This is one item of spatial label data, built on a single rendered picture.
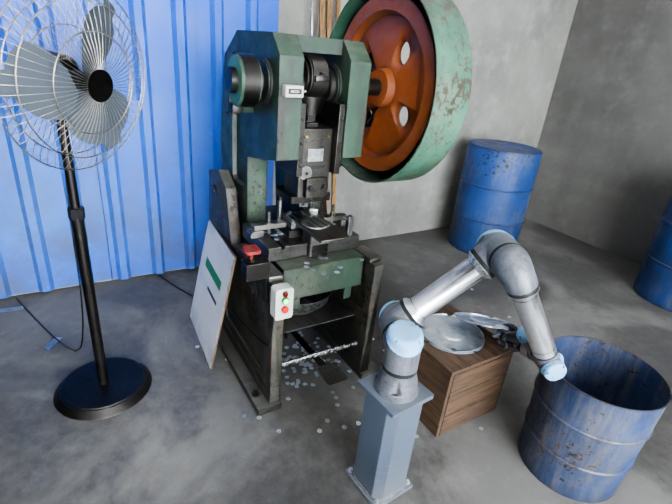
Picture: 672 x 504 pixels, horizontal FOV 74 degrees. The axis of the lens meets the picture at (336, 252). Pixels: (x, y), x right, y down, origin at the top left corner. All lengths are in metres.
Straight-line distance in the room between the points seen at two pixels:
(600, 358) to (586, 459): 0.44
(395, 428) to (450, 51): 1.32
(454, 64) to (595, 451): 1.47
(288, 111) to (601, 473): 1.74
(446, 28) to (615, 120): 3.08
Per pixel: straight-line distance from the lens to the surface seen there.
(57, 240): 3.00
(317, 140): 1.84
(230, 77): 1.73
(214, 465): 1.91
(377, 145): 2.11
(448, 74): 1.77
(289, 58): 1.70
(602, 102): 4.79
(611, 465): 2.01
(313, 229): 1.84
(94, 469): 2.00
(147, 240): 3.05
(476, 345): 2.04
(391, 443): 1.61
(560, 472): 2.04
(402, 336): 1.42
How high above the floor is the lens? 1.46
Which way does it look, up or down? 25 degrees down
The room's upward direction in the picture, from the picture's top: 6 degrees clockwise
